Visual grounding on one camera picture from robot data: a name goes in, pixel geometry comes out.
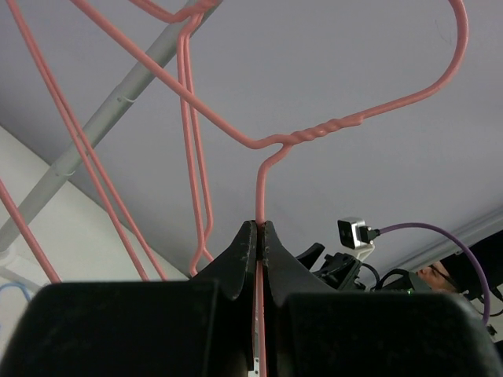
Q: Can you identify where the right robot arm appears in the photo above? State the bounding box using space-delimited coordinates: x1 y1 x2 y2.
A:
314 253 485 302

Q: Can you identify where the grey clothes rack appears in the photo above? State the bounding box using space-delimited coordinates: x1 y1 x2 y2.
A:
1 1 196 277

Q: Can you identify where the pink hung hanger two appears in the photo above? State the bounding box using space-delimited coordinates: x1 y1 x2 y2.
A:
1 1 188 281

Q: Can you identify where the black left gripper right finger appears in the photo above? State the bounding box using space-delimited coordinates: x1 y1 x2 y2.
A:
262 222 502 376

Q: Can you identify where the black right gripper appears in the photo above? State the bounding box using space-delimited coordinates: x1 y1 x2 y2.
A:
296 243 377 291

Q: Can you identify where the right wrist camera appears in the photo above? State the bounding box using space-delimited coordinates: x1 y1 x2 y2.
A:
337 217 381 262

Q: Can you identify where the pink hung hanger one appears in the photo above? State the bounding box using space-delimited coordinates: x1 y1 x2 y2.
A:
7 0 221 282

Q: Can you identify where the blue wire hanger right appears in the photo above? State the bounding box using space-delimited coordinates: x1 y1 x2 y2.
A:
1 283 31 327

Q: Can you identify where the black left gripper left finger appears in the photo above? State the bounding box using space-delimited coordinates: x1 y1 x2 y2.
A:
1 221 258 376

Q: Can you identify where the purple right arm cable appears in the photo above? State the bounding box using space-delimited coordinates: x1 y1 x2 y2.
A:
379 222 496 327

